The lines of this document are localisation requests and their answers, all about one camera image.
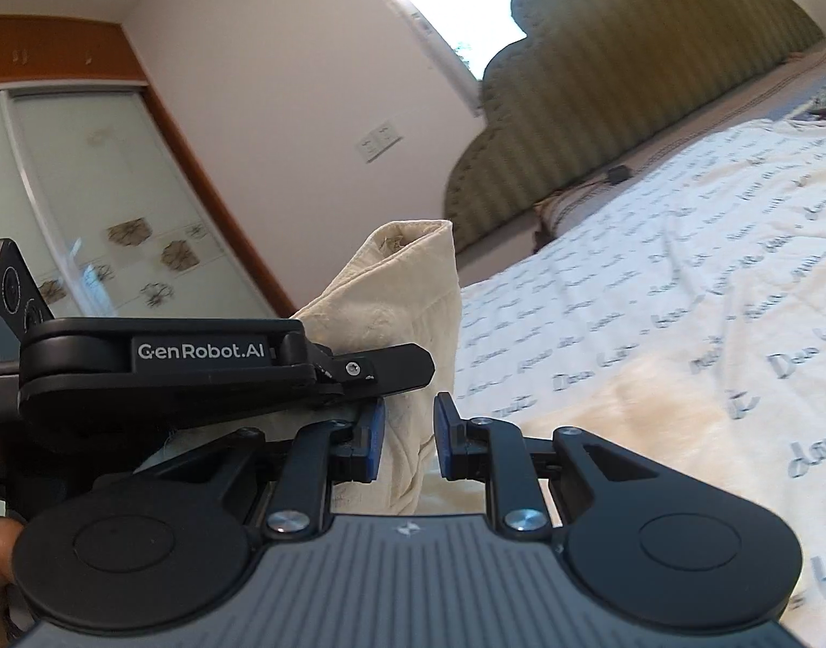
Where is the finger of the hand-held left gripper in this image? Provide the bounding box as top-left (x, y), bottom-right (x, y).
top-left (310, 343), bottom-right (435, 397)

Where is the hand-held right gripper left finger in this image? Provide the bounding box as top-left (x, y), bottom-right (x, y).
top-left (152, 397), bottom-right (388, 542)

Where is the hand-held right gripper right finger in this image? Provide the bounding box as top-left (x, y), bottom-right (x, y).
top-left (433, 391), bottom-right (660, 542)

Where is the flower print glass wardrobe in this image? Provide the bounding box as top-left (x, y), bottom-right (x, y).
top-left (0, 13), bottom-right (299, 326)

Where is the striped pillow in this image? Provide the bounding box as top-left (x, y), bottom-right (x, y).
top-left (533, 185), bottom-right (606, 252)

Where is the white script printed blanket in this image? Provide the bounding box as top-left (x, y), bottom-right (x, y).
top-left (446, 116), bottom-right (826, 623)

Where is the green striped headboard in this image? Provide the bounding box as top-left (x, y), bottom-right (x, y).
top-left (443, 0), bottom-right (826, 255)

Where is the bed with grey sheet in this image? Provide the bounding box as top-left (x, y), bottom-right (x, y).
top-left (453, 47), bottom-right (826, 272)

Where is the floral patterned cloth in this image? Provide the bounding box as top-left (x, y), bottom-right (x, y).
top-left (796, 66), bottom-right (826, 124)

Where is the black cable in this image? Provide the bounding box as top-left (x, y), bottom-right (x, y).
top-left (560, 177), bottom-right (611, 212)

